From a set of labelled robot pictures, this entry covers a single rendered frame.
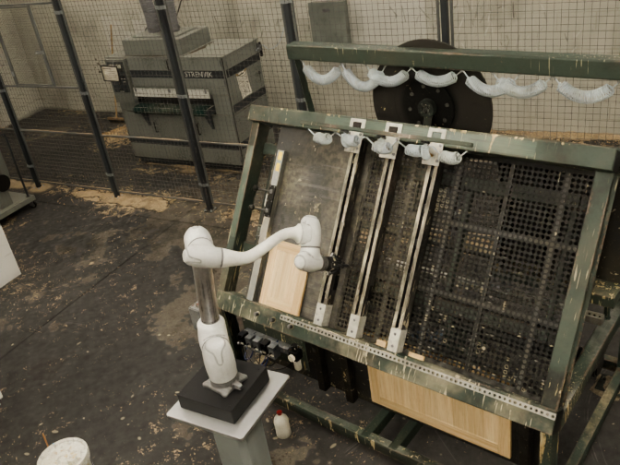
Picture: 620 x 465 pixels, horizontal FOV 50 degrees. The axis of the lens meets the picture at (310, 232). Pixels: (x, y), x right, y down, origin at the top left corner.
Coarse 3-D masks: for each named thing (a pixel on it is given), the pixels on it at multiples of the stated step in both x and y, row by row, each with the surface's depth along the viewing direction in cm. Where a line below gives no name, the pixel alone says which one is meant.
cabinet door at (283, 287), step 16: (272, 256) 413; (288, 256) 406; (272, 272) 412; (288, 272) 405; (304, 272) 398; (272, 288) 412; (288, 288) 404; (304, 288) 399; (272, 304) 410; (288, 304) 403
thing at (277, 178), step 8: (280, 168) 413; (272, 176) 416; (280, 176) 415; (272, 184) 415; (280, 184) 416; (272, 208) 414; (264, 216) 417; (272, 216) 416; (264, 224) 417; (272, 224) 418; (264, 232) 416; (264, 240) 416; (264, 256) 418; (256, 264) 417; (256, 272) 417; (256, 280) 417; (256, 288) 418; (248, 296) 419; (256, 296) 420
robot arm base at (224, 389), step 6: (234, 378) 357; (240, 378) 361; (246, 378) 363; (204, 384) 362; (210, 384) 360; (216, 384) 355; (222, 384) 354; (228, 384) 355; (234, 384) 356; (240, 384) 356; (216, 390) 357; (222, 390) 355; (228, 390) 355; (222, 396) 353
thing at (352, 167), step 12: (360, 120) 373; (348, 132) 362; (360, 132) 372; (360, 144) 372; (360, 156) 377; (348, 168) 379; (360, 168) 380; (348, 180) 380; (348, 192) 378; (348, 204) 378; (348, 216) 380; (336, 228) 381; (348, 228) 383; (336, 240) 382; (336, 252) 379; (336, 264) 381; (324, 276) 383; (336, 276) 383; (324, 288) 383; (336, 288) 386; (324, 300) 382; (324, 312) 381; (324, 324) 383
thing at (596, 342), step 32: (608, 320) 371; (320, 352) 424; (320, 384) 438; (352, 384) 420; (512, 384) 341; (576, 384) 333; (608, 384) 412; (320, 416) 423; (384, 448) 396; (480, 448) 380; (512, 448) 364; (544, 448) 315; (576, 448) 374
